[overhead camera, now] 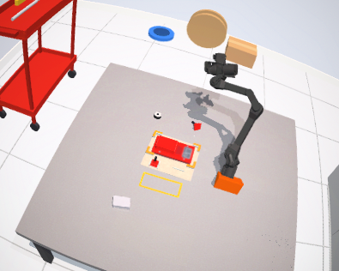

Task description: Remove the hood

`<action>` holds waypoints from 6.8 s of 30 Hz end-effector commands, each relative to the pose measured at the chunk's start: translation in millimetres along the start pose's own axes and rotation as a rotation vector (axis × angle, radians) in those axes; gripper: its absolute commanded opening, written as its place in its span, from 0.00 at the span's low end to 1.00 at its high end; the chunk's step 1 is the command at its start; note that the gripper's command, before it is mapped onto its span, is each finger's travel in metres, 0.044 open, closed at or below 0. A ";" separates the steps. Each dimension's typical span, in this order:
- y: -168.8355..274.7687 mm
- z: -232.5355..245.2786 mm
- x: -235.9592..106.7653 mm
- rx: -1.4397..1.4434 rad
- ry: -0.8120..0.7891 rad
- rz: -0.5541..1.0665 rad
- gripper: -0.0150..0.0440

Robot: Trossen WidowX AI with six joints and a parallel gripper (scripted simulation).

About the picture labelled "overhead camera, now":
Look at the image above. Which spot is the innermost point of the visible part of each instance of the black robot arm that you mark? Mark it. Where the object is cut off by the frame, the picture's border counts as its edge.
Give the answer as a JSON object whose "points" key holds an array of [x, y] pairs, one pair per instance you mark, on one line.
{"points": [[218, 82]]}

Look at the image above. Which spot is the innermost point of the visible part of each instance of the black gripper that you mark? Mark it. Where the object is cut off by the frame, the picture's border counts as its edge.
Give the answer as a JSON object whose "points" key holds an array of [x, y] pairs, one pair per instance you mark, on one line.
{"points": [[207, 64]]}

